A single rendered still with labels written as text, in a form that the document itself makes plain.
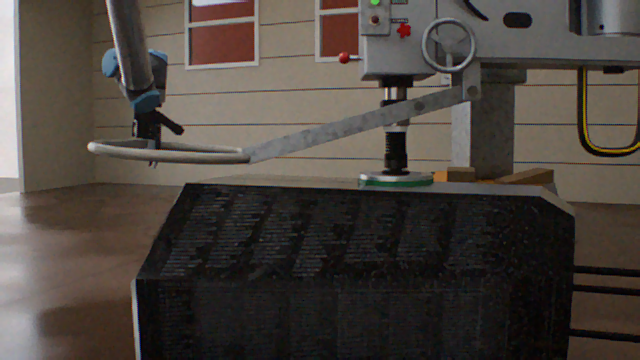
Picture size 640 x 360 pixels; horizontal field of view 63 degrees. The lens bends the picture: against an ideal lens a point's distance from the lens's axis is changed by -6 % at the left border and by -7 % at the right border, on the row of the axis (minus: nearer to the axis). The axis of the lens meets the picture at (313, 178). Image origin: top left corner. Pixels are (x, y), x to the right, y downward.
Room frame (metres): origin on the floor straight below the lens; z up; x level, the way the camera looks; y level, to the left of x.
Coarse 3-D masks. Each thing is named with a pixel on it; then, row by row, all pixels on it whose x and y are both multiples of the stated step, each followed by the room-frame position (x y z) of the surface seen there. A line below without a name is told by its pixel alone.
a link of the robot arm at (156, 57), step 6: (150, 54) 1.76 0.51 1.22; (156, 54) 1.76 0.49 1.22; (162, 54) 1.77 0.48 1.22; (150, 60) 1.74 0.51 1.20; (156, 60) 1.76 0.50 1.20; (162, 60) 1.78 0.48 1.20; (156, 66) 1.76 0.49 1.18; (162, 66) 1.78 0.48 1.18; (156, 72) 1.76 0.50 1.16; (162, 72) 1.78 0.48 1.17; (156, 78) 1.77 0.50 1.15; (162, 78) 1.78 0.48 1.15; (156, 84) 1.77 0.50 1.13; (162, 84) 1.78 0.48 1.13
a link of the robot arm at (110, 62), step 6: (108, 54) 1.67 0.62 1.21; (114, 54) 1.64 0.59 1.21; (102, 60) 1.69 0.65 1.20; (108, 60) 1.66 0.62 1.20; (114, 60) 1.64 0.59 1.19; (102, 66) 1.68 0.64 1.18; (108, 66) 1.66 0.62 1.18; (114, 66) 1.64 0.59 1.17; (108, 72) 1.66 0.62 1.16; (114, 72) 1.65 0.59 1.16; (120, 72) 1.64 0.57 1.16; (114, 78) 1.67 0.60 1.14
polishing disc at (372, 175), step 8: (360, 176) 1.58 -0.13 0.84; (368, 176) 1.54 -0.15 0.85; (376, 176) 1.52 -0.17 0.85; (384, 176) 1.51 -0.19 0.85; (392, 176) 1.51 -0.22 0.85; (400, 176) 1.51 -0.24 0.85; (408, 176) 1.51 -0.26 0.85; (416, 176) 1.51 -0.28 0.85; (424, 176) 1.52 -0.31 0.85; (432, 176) 1.56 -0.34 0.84
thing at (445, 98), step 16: (432, 96) 1.54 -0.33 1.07; (448, 96) 1.54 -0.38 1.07; (368, 112) 1.54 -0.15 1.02; (384, 112) 1.54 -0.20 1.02; (400, 112) 1.54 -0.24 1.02; (416, 112) 1.54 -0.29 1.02; (320, 128) 1.55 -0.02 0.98; (336, 128) 1.55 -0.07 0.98; (352, 128) 1.54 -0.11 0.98; (368, 128) 1.54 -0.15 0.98; (256, 144) 1.55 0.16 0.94; (272, 144) 1.55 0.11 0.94; (288, 144) 1.55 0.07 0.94; (304, 144) 1.55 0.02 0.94; (256, 160) 1.55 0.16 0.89
